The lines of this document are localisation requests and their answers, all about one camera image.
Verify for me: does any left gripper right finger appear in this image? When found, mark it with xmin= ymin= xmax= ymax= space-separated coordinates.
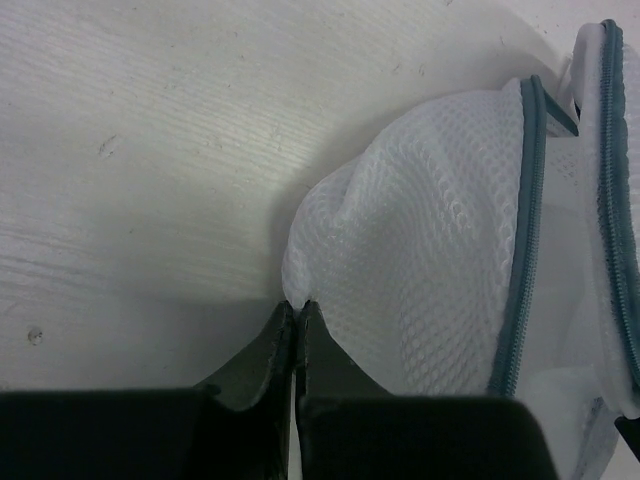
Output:
xmin=296 ymin=302 xmax=557 ymax=479

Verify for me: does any white mesh laundry bag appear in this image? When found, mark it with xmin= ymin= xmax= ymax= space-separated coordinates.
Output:
xmin=282 ymin=20 xmax=639 ymax=479

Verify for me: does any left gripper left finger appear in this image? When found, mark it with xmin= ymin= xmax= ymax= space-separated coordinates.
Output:
xmin=1 ymin=302 xmax=294 ymax=479

